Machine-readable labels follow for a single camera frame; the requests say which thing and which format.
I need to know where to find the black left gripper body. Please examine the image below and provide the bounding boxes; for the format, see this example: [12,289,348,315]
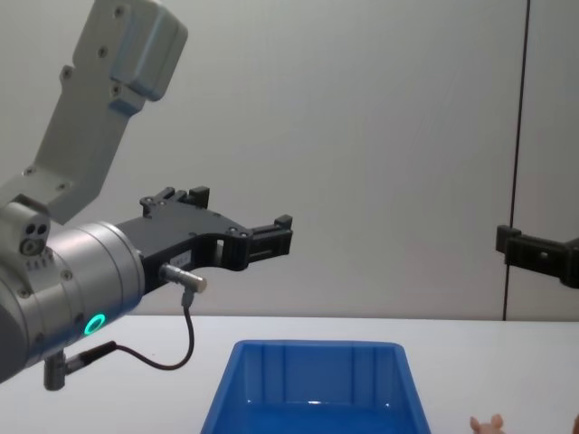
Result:
[115,205,252,296]

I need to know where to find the blue plastic bin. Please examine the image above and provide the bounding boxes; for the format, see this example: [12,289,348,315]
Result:
[199,339,433,434]

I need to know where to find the small pink toy animal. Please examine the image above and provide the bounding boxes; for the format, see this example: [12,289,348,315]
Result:
[469,412,506,434]

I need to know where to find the thin dark cable, silver plugs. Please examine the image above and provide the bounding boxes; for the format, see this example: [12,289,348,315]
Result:
[43,263,209,391]

